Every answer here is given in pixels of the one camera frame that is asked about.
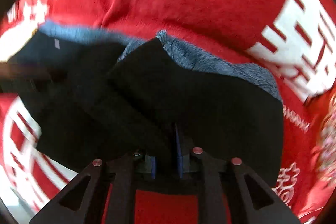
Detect red embroidered floral pillow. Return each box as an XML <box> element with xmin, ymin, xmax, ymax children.
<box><xmin>314</xmin><ymin>92</ymin><xmax>335</xmax><ymax>187</ymax></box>

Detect red blanket white characters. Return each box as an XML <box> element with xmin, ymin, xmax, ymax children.
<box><xmin>1</xmin><ymin>0</ymin><xmax>335</xmax><ymax>223</ymax></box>

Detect black pants blue patterned waistband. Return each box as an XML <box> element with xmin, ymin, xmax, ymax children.
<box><xmin>9</xmin><ymin>31</ymin><xmax>284</xmax><ymax>186</ymax></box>

